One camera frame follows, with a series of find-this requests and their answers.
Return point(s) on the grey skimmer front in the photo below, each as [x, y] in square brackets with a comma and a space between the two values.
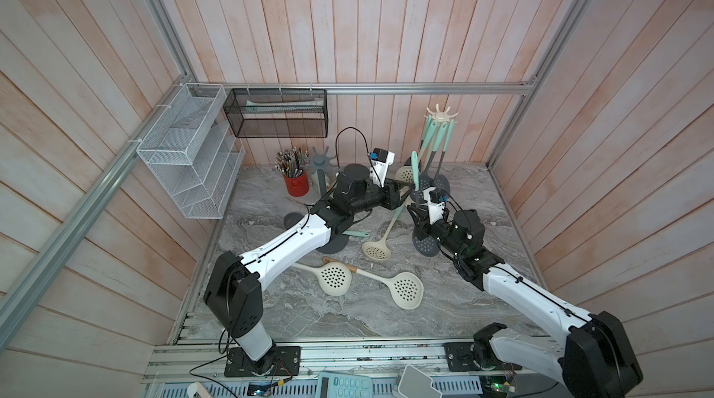
[440, 180]

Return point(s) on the black mesh wall basket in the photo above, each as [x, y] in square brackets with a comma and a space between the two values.
[277, 113]

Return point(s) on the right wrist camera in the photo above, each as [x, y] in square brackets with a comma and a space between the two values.
[435, 199]

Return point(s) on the grey plastic box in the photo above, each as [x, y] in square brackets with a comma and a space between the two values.
[413, 383]

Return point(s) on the grey utensil rack stand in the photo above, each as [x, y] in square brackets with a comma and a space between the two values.
[318, 167]

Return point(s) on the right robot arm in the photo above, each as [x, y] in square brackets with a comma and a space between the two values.
[590, 354]

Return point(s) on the bundle of pencils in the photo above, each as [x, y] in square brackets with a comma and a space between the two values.
[292, 162]

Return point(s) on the aluminium rail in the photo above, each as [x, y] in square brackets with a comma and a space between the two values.
[181, 363]

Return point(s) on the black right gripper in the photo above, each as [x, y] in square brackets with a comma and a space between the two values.
[424, 223]

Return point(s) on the cream utensil rack stand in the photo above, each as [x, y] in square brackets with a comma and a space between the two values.
[436, 144]

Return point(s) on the white wire mesh shelf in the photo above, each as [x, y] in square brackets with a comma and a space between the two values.
[192, 153]

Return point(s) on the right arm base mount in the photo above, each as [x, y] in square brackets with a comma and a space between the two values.
[476, 355]

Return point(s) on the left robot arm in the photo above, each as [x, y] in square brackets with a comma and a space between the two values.
[236, 284]

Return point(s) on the grey calculator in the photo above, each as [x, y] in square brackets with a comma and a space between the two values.
[336, 385]

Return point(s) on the grey skimmer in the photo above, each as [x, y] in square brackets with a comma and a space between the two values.
[292, 218]
[427, 246]
[440, 180]

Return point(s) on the cream skimmer under pile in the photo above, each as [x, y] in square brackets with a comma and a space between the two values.
[378, 250]

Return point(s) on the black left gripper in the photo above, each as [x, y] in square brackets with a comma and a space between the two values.
[392, 197]

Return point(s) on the grey skimmer behind grey rack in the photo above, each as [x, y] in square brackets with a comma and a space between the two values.
[292, 218]

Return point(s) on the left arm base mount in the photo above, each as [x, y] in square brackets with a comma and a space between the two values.
[279, 361]

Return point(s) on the large cream skimmer left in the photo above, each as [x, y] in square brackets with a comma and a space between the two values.
[334, 278]

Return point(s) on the cream skimmer centre front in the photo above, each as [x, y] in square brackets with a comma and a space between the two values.
[406, 288]

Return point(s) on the red metal pencil cup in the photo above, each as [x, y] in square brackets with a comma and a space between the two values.
[297, 186]

